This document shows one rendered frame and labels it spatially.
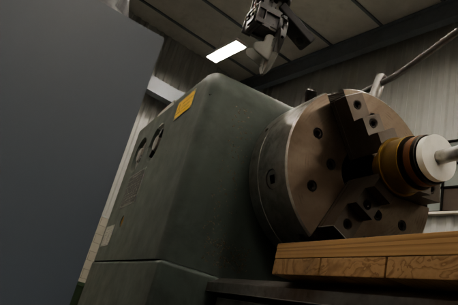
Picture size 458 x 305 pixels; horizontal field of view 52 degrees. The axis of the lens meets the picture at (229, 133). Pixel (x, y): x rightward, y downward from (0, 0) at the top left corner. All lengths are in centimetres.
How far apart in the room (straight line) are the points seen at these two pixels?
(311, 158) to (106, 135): 36
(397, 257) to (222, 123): 51
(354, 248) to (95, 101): 32
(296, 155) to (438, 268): 38
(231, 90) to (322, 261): 46
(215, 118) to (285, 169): 20
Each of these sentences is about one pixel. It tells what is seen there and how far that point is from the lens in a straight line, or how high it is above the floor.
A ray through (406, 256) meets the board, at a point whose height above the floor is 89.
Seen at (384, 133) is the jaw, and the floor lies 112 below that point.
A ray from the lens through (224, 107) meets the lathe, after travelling 89.
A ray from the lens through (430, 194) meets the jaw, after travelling 85.
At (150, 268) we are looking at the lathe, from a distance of 83.
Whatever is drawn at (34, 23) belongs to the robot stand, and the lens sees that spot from 56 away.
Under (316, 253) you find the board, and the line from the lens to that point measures 56.
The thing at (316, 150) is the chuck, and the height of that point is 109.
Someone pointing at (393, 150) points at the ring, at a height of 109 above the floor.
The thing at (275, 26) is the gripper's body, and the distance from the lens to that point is 109.
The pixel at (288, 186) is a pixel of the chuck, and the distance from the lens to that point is 74.
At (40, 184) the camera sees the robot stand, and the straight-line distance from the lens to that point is 52.
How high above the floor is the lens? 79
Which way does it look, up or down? 22 degrees up
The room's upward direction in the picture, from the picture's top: 15 degrees clockwise
